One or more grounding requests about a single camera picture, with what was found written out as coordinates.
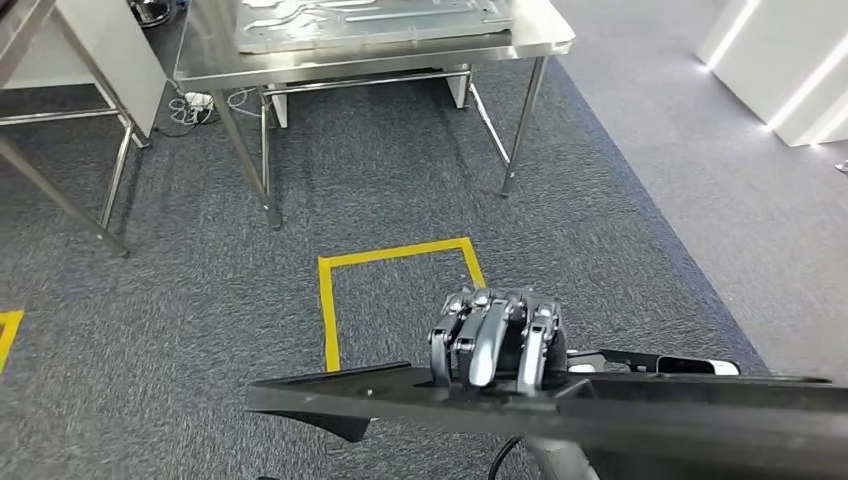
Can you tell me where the white counter with light strips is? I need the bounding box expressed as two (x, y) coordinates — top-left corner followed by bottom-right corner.
(695, 0), (848, 148)

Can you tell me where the white stand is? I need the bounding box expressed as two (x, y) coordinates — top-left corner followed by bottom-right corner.
(268, 64), (474, 130)

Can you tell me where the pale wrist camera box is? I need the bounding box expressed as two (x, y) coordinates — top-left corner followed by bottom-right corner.
(655, 355), (741, 378)

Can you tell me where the stainless steel workbench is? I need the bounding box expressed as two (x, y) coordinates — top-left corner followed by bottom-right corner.
(173, 0), (576, 232)

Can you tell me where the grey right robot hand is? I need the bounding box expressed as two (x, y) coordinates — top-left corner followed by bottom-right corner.
(427, 286), (570, 399)

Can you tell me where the white cable tangle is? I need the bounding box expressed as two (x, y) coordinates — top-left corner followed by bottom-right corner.
(155, 87), (263, 137)

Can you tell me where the thick black cable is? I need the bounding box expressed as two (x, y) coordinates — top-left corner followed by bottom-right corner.
(488, 435), (525, 480)

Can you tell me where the black camera bracket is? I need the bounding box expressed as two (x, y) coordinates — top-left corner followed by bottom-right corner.
(568, 349), (664, 376)

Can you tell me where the stamped grey metal plate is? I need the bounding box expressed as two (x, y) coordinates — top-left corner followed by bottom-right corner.
(235, 0), (516, 56)

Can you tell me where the black plastic panel part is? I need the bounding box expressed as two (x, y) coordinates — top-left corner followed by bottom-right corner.
(246, 360), (848, 480)

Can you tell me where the white cabinet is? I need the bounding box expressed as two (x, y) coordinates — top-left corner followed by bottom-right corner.
(0, 0), (168, 140)

